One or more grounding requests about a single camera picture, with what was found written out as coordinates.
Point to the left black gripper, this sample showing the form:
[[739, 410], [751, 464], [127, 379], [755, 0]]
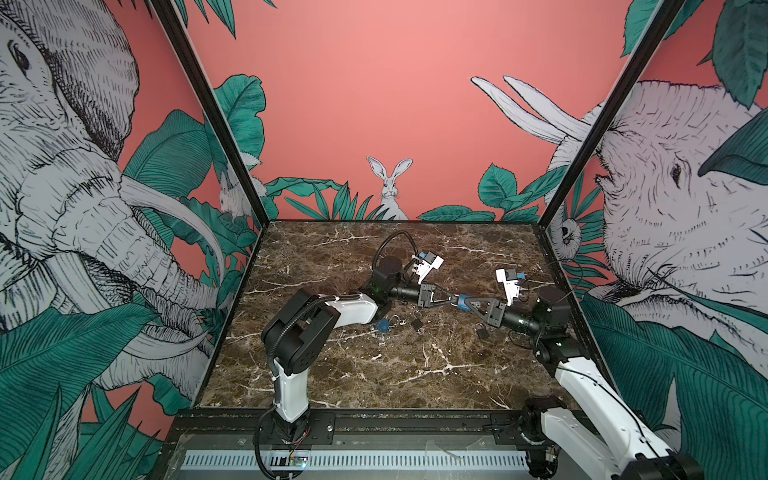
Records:
[[426, 291]]

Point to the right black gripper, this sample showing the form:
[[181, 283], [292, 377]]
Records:
[[497, 307]]

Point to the blue padlock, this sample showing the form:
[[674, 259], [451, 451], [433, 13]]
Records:
[[463, 303], [383, 325]]

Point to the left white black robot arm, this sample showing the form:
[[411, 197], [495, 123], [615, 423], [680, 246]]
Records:
[[295, 336]]

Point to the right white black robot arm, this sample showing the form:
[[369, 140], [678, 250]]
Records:
[[616, 443]]

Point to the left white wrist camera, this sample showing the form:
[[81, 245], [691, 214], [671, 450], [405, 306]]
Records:
[[424, 263]]

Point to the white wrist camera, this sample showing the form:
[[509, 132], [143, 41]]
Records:
[[511, 282], [424, 263]]

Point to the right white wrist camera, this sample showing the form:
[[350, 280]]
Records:
[[511, 282]]

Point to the black front mounting rail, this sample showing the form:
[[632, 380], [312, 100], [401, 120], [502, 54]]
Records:
[[329, 424]]

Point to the white slotted cable duct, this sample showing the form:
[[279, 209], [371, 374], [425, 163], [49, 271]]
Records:
[[341, 460]]

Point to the right black frame post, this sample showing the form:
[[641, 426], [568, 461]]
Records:
[[656, 28]]

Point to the black frame post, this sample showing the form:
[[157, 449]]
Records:
[[656, 28], [175, 31]]

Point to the left black frame post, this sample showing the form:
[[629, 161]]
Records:
[[175, 31]]

